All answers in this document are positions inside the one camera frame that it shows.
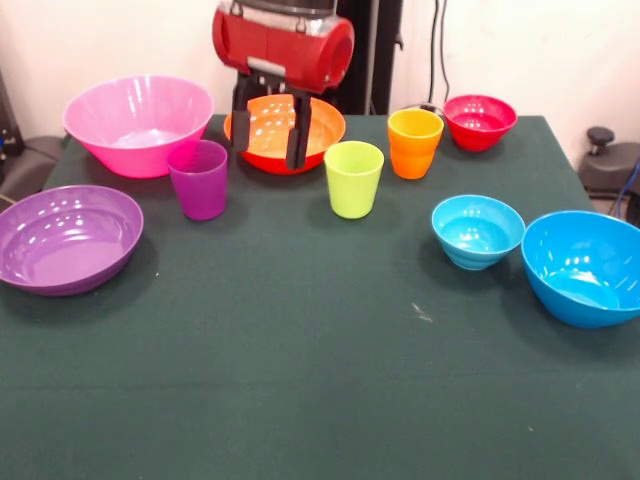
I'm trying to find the purple cup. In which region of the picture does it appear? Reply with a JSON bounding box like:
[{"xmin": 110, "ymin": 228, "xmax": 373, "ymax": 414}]
[{"xmin": 166, "ymin": 139, "xmax": 229, "ymax": 222}]

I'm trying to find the small red bowl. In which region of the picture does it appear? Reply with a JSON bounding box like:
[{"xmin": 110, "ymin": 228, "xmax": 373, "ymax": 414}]
[{"xmin": 443, "ymin": 94, "xmax": 519, "ymax": 152}]

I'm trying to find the green cup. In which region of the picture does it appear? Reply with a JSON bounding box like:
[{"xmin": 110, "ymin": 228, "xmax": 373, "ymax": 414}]
[{"xmin": 323, "ymin": 140, "xmax": 386, "ymax": 220}]

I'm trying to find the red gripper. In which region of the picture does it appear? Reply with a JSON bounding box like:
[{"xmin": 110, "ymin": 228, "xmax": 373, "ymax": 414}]
[{"xmin": 212, "ymin": 4, "xmax": 356, "ymax": 171}]

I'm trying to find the black device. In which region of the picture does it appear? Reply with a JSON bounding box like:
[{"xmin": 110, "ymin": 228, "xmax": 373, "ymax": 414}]
[{"xmin": 0, "ymin": 69, "xmax": 24, "ymax": 169}]

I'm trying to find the large blue bowl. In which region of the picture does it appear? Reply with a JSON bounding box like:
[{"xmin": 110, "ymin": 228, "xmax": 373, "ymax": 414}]
[{"xmin": 520, "ymin": 210, "xmax": 640, "ymax": 330}]

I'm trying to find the black hanging cable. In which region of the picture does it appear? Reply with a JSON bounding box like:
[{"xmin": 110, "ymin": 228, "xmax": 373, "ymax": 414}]
[{"xmin": 429, "ymin": 0, "xmax": 452, "ymax": 104}]

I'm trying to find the purple bowl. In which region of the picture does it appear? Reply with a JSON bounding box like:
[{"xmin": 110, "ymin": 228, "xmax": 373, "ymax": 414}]
[{"xmin": 0, "ymin": 184, "xmax": 145, "ymax": 298}]

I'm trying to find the small blue bowl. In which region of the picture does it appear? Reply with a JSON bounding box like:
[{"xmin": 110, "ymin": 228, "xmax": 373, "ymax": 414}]
[{"xmin": 431, "ymin": 194, "xmax": 527, "ymax": 272}]

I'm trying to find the dark green tablecloth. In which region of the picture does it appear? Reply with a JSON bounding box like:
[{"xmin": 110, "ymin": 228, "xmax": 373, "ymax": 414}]
[{"xmin": 0, "ymin": 113, "xmax": 640, "ymax": 480}]

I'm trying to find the large pink bowl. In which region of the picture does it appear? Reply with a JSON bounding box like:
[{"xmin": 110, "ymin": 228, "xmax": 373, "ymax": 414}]
[{"xmin": 62, "ymin": 74, "xmax": 216, "ymax": 180}]

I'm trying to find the orange bowl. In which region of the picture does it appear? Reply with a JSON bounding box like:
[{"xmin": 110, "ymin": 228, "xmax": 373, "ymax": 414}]
[{"xmin": 223, "ymin": 93, "xmax": 347, "ymax": 176}]

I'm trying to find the orange cup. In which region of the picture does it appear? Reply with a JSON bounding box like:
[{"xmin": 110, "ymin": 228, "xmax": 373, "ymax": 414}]
[{"xmin": 387, "ymin": 108, "xmax": 445, "ymax": 180}]

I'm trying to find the dark grey stand base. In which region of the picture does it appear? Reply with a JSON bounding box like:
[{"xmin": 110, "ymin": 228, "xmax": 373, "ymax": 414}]
[
  {"xmin": 0, "ymin": 134, "xmax": 66, "ymax": 206},
  {"xmin": 584, "ymin": 127, "xmax": 640, "ymax": 226}
]

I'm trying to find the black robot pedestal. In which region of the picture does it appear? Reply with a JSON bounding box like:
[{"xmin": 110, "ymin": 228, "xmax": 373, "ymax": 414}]
[{"xmin": 230, "ymin": 0, "xmax": 404, "ymax": 117}]

